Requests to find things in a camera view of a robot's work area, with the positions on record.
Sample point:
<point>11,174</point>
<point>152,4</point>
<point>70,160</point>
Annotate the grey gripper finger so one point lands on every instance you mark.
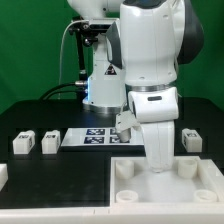
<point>124,122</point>

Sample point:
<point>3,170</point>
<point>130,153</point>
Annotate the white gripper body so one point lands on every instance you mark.
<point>156,112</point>

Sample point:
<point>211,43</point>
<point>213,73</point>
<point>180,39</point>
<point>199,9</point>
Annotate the white L-shaped obstacle wall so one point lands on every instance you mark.
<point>120,213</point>

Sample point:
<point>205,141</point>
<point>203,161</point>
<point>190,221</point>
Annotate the white square tabletop part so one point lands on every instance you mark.
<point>190,179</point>

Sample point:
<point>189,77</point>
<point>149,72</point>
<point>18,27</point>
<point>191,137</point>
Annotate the marker sheet with tags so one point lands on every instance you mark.
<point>98,136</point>

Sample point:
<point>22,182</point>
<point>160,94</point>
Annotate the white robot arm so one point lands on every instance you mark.
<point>138,46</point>

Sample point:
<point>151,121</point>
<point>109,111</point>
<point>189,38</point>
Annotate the black camera on stand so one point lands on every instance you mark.
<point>89,34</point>

